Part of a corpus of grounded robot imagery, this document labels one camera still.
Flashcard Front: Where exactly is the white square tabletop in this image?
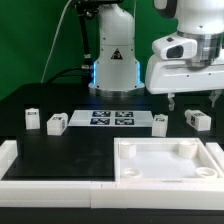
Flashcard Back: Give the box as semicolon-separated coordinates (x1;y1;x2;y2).
114;138;224;182

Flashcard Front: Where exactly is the white fiducial marker plate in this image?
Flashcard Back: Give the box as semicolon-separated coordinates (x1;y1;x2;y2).
69;110;153;127

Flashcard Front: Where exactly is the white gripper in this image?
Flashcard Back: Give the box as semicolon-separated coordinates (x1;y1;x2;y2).
145;55;224;111

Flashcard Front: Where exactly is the white U-shaped obstacle fence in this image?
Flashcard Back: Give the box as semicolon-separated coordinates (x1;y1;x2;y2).
0;140;224;210

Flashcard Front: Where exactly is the black cable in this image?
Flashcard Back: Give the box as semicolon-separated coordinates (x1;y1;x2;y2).
45;65;93;84

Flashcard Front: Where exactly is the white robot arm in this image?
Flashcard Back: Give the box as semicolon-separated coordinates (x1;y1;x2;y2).
89;0;224;109

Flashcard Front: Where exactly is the black camera stand pole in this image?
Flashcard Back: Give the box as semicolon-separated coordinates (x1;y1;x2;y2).
72;0;124;67

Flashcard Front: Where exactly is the white cable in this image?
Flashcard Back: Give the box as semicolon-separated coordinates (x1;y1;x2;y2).
40;0;73;84

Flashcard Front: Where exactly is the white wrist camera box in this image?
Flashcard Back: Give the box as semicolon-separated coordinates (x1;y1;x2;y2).
152;33;197;60

